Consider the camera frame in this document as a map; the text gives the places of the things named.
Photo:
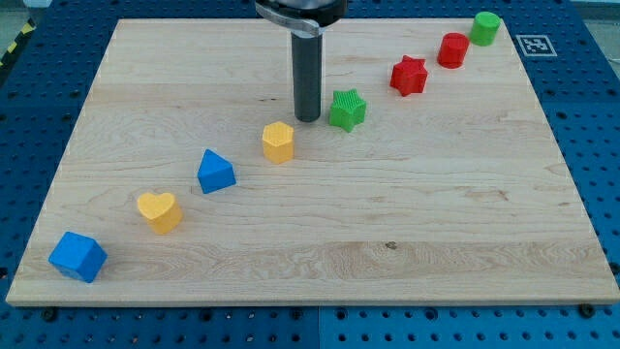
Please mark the yellow hexagon block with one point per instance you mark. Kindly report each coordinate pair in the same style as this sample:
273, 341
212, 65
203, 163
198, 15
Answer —
278, 142

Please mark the green star block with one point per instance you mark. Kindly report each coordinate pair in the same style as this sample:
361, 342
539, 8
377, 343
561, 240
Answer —
347, 110

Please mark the blue triangle block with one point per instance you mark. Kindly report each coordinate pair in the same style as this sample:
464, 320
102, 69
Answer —
215, 172

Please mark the light wooden board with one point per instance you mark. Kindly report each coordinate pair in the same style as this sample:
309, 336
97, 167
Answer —
458, 195

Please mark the dark cylindrical pointer rod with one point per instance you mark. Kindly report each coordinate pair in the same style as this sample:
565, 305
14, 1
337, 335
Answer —
307, 63

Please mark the red star block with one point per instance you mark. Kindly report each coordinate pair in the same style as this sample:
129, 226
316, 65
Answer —
409, 75

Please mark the yellow heart block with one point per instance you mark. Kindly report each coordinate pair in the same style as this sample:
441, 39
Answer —
161, 212

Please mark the red cylinder block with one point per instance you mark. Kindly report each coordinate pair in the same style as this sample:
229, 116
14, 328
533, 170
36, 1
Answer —
453, 49

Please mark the green cylinder block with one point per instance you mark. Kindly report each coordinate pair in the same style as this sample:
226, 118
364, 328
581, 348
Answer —
484, 29

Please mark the blue cube block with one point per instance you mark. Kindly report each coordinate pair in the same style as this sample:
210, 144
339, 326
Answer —
78, 257

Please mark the white fiducial marker tag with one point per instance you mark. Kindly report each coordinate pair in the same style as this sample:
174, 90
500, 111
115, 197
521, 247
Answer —
534, 45

